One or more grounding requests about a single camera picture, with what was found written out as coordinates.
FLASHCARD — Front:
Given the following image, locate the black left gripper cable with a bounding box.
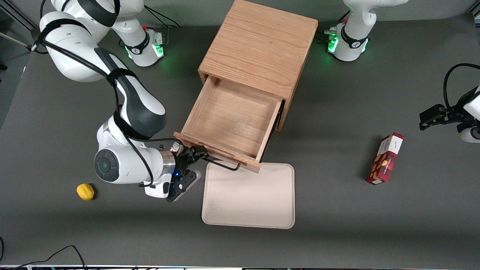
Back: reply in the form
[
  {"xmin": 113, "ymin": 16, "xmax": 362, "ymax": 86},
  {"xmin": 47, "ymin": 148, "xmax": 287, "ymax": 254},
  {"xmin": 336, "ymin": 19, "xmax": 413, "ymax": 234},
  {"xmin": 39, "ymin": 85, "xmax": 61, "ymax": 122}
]
[{"xmin": 443, "ymin": 63, "xmax": 480, "ymax": 111}]

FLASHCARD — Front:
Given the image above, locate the black metal drawer handle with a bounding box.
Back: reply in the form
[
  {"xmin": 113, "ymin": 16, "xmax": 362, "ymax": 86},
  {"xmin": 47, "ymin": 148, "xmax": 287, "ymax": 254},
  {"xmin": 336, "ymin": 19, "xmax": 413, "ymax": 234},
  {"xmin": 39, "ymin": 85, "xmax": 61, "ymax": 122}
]
[{"xmin": 202, "ymin": 156, "xmax": 241, "ymax": 172}]

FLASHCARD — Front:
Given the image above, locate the black metal frame strut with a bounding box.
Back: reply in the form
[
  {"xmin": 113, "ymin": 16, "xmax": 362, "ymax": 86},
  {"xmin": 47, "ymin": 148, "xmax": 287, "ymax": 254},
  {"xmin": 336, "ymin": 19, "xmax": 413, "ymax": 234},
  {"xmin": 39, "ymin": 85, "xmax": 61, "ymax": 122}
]
[{"xmin": 0, "ymin": 4, "xmax": 33, "ymax": 50}]

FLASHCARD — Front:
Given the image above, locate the light wooden board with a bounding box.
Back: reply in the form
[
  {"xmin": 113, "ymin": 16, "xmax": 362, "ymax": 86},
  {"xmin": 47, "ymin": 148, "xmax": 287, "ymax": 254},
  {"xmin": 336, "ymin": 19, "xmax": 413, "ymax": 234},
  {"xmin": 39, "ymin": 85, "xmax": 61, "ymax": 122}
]
[{"xmin": 198, "ymin": 0, "xmax": 319, "ymax": 132}]

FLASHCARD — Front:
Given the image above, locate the wooden drawer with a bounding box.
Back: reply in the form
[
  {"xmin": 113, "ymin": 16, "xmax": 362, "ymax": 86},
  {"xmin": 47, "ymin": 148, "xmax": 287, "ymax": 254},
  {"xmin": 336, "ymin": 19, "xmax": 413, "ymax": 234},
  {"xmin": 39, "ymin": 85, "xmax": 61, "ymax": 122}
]
[{"xmin": 173, "ymin": 75, "xmax": 283, "ymax": 174}]

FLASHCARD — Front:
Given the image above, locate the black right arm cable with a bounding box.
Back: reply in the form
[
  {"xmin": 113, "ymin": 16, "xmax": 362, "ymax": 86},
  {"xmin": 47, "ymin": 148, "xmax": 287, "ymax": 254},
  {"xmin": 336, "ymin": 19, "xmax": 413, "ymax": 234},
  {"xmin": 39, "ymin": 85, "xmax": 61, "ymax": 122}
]
[{"xmin": 32, "ymin": 37, "xmax": 155, "ymax": 188}]

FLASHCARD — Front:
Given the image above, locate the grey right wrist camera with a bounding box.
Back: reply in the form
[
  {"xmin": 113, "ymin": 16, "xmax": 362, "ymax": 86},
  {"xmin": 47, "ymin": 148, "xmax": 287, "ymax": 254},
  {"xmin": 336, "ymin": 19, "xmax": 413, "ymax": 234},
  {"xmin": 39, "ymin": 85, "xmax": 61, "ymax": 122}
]
[{"xmin": 166, "ymin": 170, "xmax": 202, "ymax": 203}]

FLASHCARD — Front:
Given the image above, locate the beige plastic tray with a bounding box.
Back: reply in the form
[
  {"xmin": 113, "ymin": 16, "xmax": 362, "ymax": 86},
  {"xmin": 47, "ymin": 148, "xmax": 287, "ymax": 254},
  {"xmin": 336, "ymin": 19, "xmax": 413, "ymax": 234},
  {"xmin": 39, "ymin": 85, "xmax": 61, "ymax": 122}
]
[{"xmin": 202, "ymin": 162, "xmax": 296, "ymax": 229}]

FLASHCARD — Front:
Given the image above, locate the yellow lemon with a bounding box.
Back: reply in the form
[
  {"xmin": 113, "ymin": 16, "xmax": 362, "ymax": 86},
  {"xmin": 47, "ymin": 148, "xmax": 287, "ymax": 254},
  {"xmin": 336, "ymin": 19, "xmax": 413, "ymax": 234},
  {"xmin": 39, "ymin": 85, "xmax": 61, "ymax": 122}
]
[{"xmin": 76, "ymin": 183, "xmax": 95, "ymax": 201}]

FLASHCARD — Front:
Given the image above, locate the red plaid cookie box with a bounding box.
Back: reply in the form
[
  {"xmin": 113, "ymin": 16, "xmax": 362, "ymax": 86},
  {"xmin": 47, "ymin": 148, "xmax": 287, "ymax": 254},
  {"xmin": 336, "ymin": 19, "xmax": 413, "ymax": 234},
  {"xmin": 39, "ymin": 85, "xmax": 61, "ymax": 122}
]
[{"xmin": 366, "ymin": 132, "xmax": 404, "ymax": 185}]

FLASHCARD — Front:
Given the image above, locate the black floor cable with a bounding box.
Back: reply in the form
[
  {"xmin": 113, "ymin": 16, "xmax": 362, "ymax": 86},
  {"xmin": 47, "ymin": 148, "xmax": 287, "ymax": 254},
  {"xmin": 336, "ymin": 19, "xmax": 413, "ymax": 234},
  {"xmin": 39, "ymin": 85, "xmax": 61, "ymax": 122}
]
[{"xmin": 0, "ymin": 236, "xmax": 88, "ymax": 270}]

